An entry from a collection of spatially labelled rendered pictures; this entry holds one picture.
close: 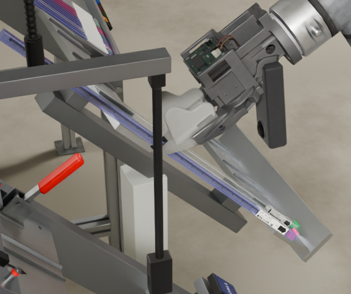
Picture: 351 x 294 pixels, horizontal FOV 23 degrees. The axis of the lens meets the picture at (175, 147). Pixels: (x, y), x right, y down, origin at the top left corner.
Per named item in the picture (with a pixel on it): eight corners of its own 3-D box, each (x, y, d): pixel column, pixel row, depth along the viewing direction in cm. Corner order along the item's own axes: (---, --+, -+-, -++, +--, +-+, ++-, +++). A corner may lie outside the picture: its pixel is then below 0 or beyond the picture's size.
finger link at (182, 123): (133, 129, 102) (191, 79, 102) (160, 160, 105) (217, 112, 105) (140, 140, 100) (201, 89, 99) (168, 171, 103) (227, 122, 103)
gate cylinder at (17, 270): (1, 286, 65) (21, 268, 64) (2, 292, 64) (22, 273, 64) (-5, 283, 64) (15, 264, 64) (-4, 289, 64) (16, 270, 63)
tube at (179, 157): (288, 235, 119) (293, 230, 119) (292, 241, 118) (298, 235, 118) (-3, 35, 93) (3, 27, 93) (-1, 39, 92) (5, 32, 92)
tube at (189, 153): (290, 226, 143) (294, 221, 143) (294, 231, 142) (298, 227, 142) (82, 84, 110) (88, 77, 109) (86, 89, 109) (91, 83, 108)
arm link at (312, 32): (313, 24, 108) (342, 48, 101) (284, 46, 108) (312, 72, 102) (285, -19, 104) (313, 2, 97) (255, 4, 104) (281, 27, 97)
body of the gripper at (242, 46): (174, 56, 104) (252, -5, 104) (210, 103, 109) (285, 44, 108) (193, 81, 98) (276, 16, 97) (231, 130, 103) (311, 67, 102)
